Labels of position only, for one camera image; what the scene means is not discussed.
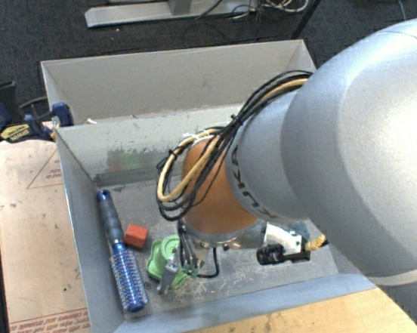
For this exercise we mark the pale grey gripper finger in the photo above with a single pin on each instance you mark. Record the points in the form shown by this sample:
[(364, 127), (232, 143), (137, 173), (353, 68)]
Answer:
[(167, 276)]

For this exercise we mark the green plastic toy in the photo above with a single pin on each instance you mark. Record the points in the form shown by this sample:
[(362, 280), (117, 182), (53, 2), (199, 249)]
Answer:
[(159, 256)]

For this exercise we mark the blue hairbrush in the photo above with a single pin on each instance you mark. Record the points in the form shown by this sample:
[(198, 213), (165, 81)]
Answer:
[(124, 264)]

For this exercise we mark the small red-brown block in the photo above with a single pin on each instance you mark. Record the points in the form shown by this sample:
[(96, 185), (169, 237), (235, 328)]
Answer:
[(135, 235)]

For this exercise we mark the brown cardboard board, red print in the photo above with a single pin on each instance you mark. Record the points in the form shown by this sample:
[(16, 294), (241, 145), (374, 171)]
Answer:
[(35, 242)]

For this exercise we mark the grey metal bin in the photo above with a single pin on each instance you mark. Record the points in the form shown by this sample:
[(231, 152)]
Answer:
[(127, 96)]

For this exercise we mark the black cylinder on white bracket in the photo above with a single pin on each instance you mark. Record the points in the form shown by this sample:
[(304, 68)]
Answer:
[(280, 249)]

